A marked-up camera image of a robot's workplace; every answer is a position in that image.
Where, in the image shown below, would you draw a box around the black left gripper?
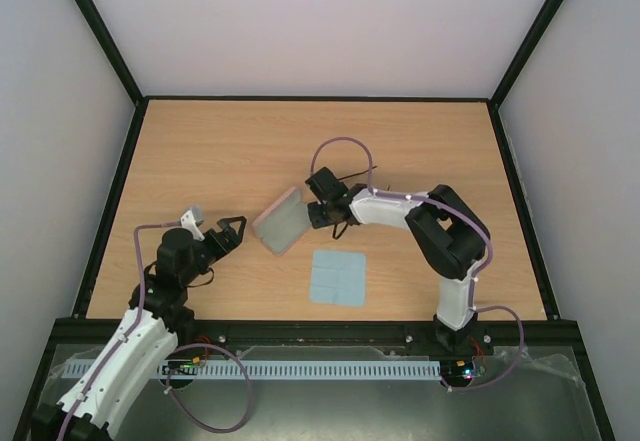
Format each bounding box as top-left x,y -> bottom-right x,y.
182,216 -> 248,285

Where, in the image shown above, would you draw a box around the pink grey glasses case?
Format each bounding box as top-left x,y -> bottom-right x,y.
252,187 -> 311,256

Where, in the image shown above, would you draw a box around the light blue cleaning cloth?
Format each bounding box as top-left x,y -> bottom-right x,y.
309,250 -> 367,307

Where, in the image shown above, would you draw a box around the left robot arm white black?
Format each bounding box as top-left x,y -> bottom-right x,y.
30,209 -> 247,440

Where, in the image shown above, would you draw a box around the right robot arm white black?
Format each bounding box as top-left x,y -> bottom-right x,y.
305,167 -> 493,353

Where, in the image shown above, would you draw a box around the black sunglasses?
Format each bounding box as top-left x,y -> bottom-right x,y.
332,163 -> 394,242

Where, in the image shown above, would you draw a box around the light blue slotted cable duct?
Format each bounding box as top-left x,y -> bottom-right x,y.
59,358 -> 444,382

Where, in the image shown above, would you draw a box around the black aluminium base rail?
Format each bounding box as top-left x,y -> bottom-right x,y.
52,318 -> 584,350

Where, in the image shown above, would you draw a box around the black frame post right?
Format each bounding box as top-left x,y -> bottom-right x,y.
490,0 -> 565,108

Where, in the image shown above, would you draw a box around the black frame post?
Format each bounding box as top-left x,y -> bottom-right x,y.
74,0 -> 144,105
490,0 -> 565,108

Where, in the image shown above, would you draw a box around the black frame post left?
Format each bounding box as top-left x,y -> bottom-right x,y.
74,0 -> 144,105

